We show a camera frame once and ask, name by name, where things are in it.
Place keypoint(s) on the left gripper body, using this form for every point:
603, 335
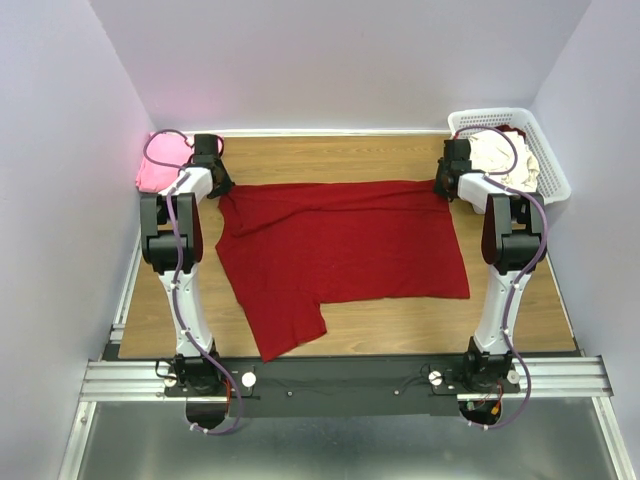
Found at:
225, 184

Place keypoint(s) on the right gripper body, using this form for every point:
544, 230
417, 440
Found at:
441, 170

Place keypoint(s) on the red t shirt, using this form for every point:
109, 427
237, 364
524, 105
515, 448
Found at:
289, 249

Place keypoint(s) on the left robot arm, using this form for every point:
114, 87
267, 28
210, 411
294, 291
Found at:
172, 244

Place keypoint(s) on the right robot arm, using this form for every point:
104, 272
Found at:
514, 241

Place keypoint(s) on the cream white t shirt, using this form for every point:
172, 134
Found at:
492, 153

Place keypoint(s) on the folded pink t shirt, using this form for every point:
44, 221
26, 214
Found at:
162, 159

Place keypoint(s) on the dark red shirt in basket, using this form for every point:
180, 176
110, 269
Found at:
507, 128

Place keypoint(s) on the white plastic basket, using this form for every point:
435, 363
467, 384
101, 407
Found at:
552, 182

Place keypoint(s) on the aluminium frame rail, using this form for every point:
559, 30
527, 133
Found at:
126, 427

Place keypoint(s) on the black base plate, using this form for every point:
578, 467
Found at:
341, 386

